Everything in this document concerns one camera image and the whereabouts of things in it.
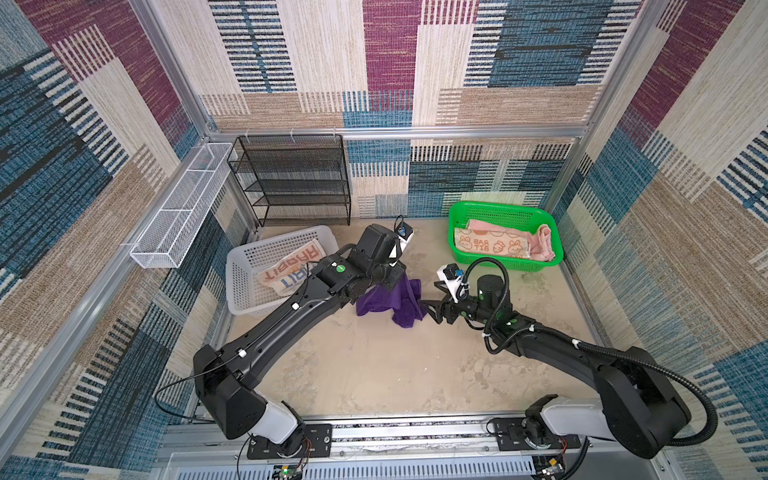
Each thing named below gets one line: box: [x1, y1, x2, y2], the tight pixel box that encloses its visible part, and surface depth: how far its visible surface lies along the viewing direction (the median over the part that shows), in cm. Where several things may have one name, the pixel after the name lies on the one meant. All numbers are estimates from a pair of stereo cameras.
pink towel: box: [466, 219, 556, 262], surface depth 108 cm
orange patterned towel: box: [454, 228, 531, 259], surface depth 110 cm
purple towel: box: [356, 273, 428, 328], surface depth 91 cm
